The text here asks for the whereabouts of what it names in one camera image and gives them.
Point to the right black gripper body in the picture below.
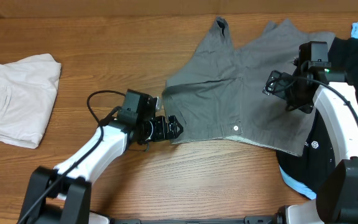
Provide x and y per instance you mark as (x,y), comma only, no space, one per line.
(274,83)

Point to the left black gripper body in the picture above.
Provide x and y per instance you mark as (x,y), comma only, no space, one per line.
(153,129)

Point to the grey shorts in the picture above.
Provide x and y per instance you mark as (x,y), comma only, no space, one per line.
(218,93)

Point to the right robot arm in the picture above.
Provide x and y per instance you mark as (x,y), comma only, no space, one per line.
(317,85)

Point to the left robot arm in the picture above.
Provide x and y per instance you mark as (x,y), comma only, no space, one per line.
(63,194)

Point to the light blue garment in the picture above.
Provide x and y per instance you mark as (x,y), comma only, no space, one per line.
(306,174)

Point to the folded white shorts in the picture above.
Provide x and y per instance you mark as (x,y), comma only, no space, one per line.
(28,90)

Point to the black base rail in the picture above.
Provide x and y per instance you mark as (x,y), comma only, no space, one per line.
(245,220)

